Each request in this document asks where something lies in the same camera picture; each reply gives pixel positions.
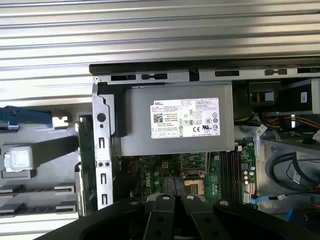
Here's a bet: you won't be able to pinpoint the CPU socket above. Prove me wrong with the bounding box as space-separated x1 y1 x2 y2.
183 177 205 197

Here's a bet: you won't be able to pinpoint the orange power wires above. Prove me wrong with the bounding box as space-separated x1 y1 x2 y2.
259 116 320 133

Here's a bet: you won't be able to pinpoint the RAM slot with black latches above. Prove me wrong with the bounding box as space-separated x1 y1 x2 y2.
229 149 236 204
219 149 226 204

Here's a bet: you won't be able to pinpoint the blue RAM stick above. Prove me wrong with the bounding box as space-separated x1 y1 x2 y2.
11 204 58 214
11 186 58 195

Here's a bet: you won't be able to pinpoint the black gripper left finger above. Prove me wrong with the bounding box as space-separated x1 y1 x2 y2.
39 193 176 240

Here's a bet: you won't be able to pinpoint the green motherboard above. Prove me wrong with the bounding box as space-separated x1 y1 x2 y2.
112 139 258 208

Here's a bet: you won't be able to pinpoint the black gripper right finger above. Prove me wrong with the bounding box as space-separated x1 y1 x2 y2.
179 193 320 240

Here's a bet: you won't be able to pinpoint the black open PC case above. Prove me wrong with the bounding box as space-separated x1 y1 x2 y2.
88 58 320 235

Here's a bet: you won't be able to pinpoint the grey parts rack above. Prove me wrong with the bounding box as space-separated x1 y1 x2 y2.
0 104 98 221

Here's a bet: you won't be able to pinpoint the thick black data cable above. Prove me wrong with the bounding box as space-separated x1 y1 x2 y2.
271 151 320 191

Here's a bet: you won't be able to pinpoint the metal socket cover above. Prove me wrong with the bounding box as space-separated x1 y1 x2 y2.
180 152 210 177

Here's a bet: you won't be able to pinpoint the green graphics card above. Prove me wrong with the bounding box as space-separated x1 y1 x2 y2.
52 108 99 218

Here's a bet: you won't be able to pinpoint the black cable with blue tab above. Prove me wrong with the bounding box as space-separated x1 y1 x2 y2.
249 191 320 208

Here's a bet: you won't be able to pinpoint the blue disk carrier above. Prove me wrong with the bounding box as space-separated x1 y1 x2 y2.
0 105 54 132

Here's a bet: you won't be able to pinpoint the RAM slot with white latches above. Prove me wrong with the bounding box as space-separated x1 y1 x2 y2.
224 149 231 204

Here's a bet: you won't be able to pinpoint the silver CPU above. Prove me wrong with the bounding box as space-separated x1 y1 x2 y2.
4 147 35 173

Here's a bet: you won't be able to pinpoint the grey power supply unit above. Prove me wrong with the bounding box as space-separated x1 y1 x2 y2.
111 82 236 157

